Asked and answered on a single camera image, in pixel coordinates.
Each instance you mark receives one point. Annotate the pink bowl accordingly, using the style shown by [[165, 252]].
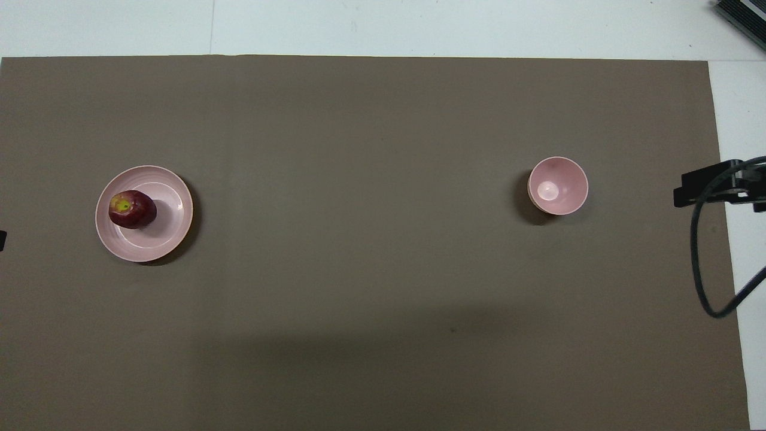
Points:
[[559, 187]]

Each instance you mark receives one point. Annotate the pink plate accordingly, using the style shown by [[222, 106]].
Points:
[[170, 230]]

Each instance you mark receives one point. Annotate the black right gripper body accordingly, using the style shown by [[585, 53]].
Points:
[[759, 185]]

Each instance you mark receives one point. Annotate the brown table mat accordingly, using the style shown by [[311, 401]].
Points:
[[371, 239]]

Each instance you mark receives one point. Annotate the red apple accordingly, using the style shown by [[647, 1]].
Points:
[[134, 211]]

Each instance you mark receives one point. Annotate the black ridged device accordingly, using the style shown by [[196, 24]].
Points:
[[745, 15]]

